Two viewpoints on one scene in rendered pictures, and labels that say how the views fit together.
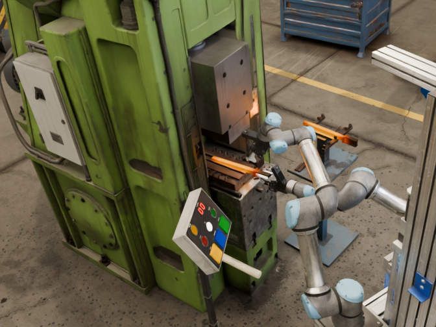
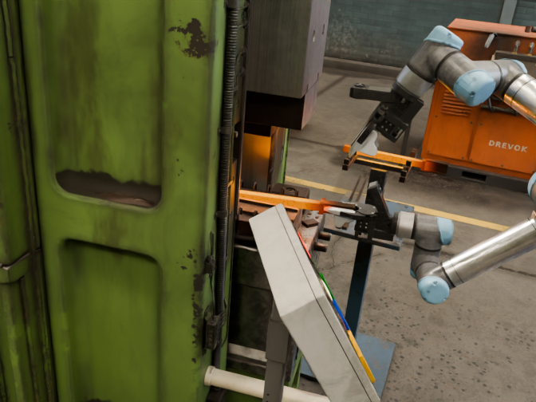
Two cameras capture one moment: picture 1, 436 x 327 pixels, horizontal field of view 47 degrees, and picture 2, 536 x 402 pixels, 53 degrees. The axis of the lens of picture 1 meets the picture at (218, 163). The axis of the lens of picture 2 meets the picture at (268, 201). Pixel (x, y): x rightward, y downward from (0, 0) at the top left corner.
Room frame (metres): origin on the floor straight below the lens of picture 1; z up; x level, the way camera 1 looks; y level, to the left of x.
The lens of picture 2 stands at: (1.08, 0.64, 1.68)
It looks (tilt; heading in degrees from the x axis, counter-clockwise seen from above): 25 degrees down; 331
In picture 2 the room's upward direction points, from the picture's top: 5 degrees clockwise
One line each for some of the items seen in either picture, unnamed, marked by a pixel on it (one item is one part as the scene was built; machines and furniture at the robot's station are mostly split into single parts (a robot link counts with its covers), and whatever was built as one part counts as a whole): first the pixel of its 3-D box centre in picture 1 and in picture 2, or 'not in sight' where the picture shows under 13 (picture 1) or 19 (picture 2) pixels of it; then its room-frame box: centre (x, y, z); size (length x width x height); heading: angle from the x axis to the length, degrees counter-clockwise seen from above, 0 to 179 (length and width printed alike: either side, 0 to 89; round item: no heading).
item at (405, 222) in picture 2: (292, 186); (403, 224); (2.11, -0.39, 1.00); 0.08 x 0.05 x 0.08; 138
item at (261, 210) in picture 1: (224, 194); (227, 273); (2.48, -0.02, 0.69); 0.56 x 0.38 x 0.45; 48
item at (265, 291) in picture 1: (260, 283); not in sight; (2.26, -0.18, 0.01); 0.58 x 0.39 x 0.01; 138
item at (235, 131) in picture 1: (209, 119); (236, 92); (2.44, 0.01, 1.32); 0.42 x 0.20 x 0.10; 48
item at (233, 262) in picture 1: (228, 259); (289, 396); (1.98, 0.02, 0.62); 0.44 x 0.05 x 0.05; 48
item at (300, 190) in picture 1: (303, 191); (431, 230); (2.06, -0.45, 1.00); 0.11 x 0.08 x 0.09; 48
